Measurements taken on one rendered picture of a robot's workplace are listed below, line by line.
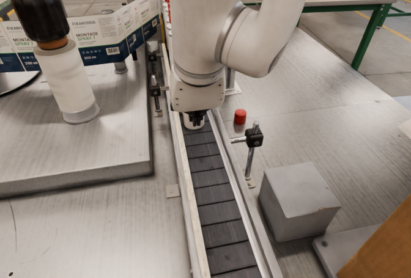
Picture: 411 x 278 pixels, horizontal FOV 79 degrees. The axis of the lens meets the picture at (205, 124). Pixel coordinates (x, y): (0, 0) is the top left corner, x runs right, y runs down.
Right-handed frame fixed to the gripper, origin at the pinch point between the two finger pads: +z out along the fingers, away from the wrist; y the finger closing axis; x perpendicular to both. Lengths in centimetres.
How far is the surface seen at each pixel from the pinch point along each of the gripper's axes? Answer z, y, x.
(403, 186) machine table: 4.1, -42.1, 21.8
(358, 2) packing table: 60, -142, -115
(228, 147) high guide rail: -6.0, -3.9, 11.0
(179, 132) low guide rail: 2.1, 4.0, 2.5
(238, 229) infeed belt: -2.1, -3.1, 24.3
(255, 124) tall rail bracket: -8.2, -9.3, 8.3
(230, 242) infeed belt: -2.7, -1.1, 25.9
